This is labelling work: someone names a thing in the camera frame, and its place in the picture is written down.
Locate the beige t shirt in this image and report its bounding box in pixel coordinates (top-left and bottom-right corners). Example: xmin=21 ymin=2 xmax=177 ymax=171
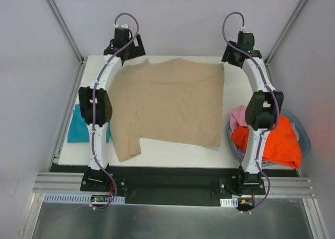
xmin=108 ymin=58 xmax=225 ymax=162

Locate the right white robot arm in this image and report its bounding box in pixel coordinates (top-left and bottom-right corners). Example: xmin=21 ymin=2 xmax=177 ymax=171
xmin=221 ymin=29 xmax=284 ymax=175

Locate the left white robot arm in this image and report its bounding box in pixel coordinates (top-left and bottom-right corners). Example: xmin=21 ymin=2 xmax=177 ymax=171
xmin=79 ymin=24 xmax=146 ymax=172

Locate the pink t shirt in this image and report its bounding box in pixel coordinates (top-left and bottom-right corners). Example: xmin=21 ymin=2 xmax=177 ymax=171
xmin=229 ymin=105 xmax=248 ymax=137

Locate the folded teal t shirt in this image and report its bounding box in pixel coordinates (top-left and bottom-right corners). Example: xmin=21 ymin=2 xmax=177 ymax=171
xmin=67 ymin=104 xmax=112 ymax=144

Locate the orange t shirt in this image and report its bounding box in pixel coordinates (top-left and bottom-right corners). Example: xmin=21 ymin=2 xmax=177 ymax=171
xmin=231 ymin=114 xmax=302 ymax=169

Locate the translucent blue laundry basket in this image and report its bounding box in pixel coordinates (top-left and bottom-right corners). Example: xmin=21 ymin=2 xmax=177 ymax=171
xmin=226 ymin=109 xmax=311 ymax=169

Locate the lavender t shirt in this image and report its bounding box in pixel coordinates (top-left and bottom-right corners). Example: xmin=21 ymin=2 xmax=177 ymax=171
xmin=237 ymin=121 xmax=304 ymax=166

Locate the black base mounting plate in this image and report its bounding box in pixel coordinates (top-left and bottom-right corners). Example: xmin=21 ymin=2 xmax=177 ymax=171
xmin=80 ymin=164 xmax=266 ymax=207

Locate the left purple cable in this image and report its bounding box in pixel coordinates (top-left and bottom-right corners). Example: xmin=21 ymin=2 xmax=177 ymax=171
xmin=44 ymin=13 xmax=141 ymax=219

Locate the left aluminium frame post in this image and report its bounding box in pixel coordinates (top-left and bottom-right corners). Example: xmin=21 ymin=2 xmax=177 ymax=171
xmin=46 ymin=0 xmax=85 ymax=63

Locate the aluminium frame post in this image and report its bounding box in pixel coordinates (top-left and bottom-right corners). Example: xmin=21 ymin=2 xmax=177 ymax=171
xmin=265 ymin=0 xmax=309 ymax=67
xmin=46 ymin=0 xmax=85 ymax=63

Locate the right aluminium frame post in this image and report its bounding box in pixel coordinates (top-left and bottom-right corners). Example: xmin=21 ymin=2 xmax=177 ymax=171
xmin=265 ymin=0 xmax=309 ymax=67

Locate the aluminium front rail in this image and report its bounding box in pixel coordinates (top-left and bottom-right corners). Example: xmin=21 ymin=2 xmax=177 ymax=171
xmin=33 ymin=172 xmax=317 ymax=199

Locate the right white cable duct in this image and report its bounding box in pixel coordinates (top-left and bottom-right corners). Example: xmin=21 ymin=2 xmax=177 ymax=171
xmin=220 ymin=198 xmax=238 ymax=208

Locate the white cable duct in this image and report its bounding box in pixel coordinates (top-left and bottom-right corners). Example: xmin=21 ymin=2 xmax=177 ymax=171
xmin=220 ymin=198 xmax=238 ymax=208
xmin=44 ymin=193 xmax=126 ymax=205

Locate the left white cable duct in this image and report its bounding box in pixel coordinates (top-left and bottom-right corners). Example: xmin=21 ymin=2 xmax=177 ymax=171
xmin=44 ymin=193 xmax=126 ymax=205

